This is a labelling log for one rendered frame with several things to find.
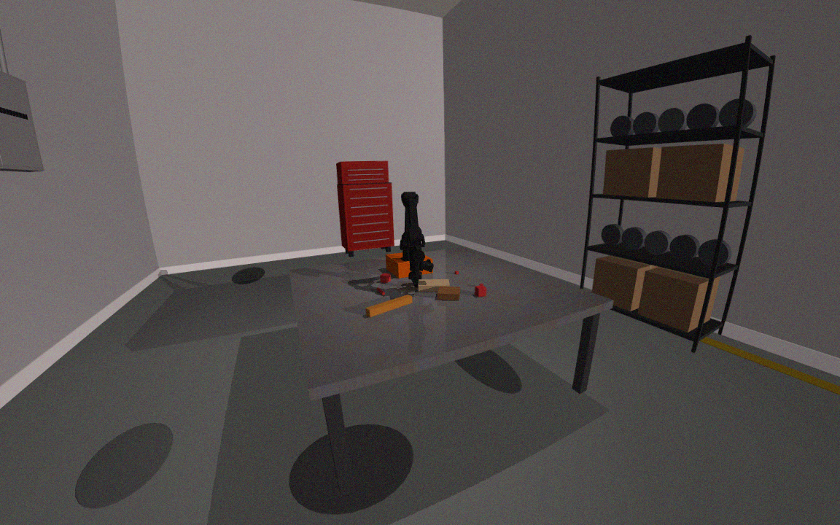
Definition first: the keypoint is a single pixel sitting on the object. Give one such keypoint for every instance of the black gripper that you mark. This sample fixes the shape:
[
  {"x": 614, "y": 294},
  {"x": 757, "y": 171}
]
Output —
[{"x": 415, "y": 273}]

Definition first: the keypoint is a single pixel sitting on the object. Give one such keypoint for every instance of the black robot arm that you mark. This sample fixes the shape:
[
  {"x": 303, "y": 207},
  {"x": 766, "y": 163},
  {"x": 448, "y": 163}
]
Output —
[{"x": 412, "y": 237}]

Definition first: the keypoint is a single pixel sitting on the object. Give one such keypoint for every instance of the orange rectangular bar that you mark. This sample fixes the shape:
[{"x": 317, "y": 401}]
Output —
[{"x": 389, "y": 305}]

